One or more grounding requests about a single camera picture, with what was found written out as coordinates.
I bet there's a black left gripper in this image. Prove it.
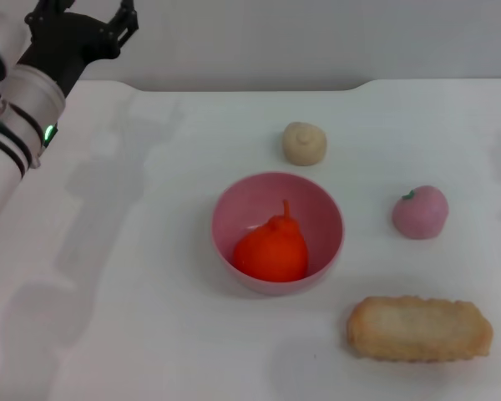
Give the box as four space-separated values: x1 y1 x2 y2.
15 0 140 99

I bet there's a pink plastic bowl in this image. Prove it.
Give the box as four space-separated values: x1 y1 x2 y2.
210 170 345 297

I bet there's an orange toy fruit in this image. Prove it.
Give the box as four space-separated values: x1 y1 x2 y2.
232 199 310 284

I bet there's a beige toy bun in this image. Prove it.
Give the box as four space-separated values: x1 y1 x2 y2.
281 121 329 167

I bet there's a pink toy peach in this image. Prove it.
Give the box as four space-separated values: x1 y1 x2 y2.
391 185 450 241

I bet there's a toy bread slice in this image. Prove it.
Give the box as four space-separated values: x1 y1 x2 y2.
345 295 494 363

